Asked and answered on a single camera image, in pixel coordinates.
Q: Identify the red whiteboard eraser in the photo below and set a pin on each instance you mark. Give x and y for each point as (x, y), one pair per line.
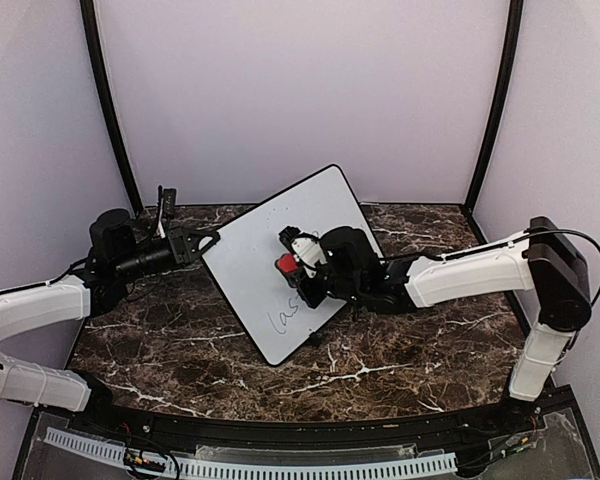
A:
(286, 264)

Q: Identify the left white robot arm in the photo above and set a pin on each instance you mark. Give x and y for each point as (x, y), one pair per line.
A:
(89, 288)

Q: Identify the white slotted cable duct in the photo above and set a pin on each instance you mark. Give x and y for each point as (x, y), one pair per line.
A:
(241, 463)

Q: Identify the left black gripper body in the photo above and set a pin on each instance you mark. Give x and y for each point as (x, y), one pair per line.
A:
(178, 246)

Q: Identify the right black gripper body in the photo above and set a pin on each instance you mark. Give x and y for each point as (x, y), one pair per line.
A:
(312, 298)

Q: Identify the white whiteboard with black frame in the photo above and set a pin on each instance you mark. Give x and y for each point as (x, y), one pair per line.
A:
(242, 261)

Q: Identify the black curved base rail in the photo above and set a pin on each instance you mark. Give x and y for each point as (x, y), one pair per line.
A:
(468, 428)

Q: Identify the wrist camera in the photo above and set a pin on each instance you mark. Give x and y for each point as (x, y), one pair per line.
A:
(305, 247)
(165, 213)

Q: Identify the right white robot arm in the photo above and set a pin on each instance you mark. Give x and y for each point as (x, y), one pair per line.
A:
(342, 265)

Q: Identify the left black frame post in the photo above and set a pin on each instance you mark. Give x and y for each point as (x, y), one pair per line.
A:
(99, 71)

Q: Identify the right black frame post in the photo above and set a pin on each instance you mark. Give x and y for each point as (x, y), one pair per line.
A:
(499, 98)

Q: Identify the black frame post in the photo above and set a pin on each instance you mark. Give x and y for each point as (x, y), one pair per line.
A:
(99, 71)
(499, 98)

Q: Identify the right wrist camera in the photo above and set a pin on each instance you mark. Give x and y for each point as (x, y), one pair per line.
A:
(305, 247)

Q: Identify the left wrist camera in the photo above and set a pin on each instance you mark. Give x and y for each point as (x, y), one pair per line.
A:
(165, 213)

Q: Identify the black whiteboard stand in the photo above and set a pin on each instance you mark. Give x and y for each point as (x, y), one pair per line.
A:
(314, 340)

